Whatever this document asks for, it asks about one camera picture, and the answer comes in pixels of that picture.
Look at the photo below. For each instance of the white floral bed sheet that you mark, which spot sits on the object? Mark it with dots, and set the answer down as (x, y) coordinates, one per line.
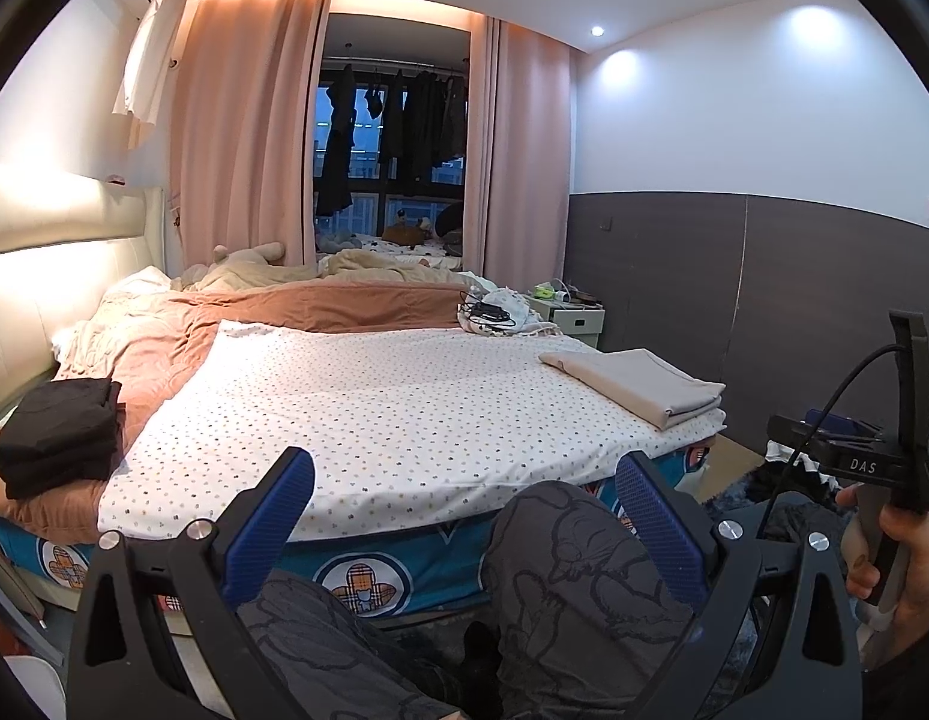
(359, 405)

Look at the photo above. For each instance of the white nightstand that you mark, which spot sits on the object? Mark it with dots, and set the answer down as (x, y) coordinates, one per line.
(577, 322)

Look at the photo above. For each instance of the person's right hand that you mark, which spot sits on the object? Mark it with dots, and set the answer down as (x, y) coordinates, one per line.
(922, 577)

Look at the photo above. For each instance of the beige quilt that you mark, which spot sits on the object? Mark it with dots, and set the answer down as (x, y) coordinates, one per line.
(374, 262)

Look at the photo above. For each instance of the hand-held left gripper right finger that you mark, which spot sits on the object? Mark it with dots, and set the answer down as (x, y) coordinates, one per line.
(659, 525)

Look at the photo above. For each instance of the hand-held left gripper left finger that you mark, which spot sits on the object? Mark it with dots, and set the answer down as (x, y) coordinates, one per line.
(273, 517)

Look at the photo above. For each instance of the row of dark hanging clothes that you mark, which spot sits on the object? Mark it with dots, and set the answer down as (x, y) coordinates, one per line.
(337, 157)

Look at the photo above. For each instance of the white hanging cloth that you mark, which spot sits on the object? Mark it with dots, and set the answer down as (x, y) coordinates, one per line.
(146, 67)

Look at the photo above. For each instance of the white cloth pile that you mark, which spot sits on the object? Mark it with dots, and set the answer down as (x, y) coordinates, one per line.
(513, 304)

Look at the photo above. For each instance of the orange plush toy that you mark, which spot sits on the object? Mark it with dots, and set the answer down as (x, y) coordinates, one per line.
(403, 234)

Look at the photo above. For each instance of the folded black clothes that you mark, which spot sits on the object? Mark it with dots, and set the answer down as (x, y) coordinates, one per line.
(56, 435)

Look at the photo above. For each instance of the white cloth on floor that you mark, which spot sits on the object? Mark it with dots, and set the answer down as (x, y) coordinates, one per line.
(787, 456)

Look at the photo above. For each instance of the pink curtain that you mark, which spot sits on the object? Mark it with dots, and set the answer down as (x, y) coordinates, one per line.
(524, 165)
(239, 127)

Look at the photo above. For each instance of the orange-brown blanket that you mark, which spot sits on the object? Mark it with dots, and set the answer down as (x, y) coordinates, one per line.
(172, 330)

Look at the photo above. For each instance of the person's grey printed pants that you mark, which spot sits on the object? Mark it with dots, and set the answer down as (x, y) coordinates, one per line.
(569, 577)

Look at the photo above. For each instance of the cream padded headboard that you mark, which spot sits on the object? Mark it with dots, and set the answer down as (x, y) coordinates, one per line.
(29, 292)

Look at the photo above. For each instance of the beige plush toy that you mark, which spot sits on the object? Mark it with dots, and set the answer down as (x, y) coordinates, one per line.
(247, 255)

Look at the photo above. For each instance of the person's right forearm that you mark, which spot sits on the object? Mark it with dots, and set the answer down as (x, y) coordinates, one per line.
(896, 686)

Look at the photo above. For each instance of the dark window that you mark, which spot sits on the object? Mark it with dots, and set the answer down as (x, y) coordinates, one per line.
(367, 195)

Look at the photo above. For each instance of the dark clothes pile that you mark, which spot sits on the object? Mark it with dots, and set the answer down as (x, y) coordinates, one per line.
(798, 499)

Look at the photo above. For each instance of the beige jacket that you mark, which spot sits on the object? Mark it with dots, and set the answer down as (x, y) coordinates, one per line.
(637, 386)

